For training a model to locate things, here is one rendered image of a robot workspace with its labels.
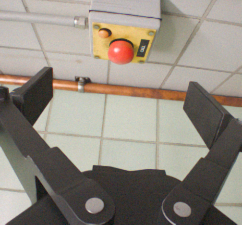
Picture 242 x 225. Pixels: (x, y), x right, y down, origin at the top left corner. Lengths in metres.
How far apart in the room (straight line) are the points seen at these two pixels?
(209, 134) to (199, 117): 0.02
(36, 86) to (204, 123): 0.13
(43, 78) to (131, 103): 0.46
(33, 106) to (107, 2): 0.21
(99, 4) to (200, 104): 0.20
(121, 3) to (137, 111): 0.36
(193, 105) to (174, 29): 0.25
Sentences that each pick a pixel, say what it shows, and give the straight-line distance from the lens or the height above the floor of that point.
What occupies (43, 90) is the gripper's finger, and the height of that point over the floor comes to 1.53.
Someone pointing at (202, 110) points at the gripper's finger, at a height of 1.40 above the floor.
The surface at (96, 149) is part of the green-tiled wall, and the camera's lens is 0.58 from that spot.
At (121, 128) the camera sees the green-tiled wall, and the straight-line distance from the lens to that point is 0.60.
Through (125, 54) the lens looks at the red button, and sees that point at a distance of 0.32.
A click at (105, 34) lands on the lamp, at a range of 0.31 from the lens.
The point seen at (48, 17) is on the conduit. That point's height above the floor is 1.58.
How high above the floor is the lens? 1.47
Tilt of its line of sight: 3 degrees down
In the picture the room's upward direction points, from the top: 84 degrees counter-clockwise
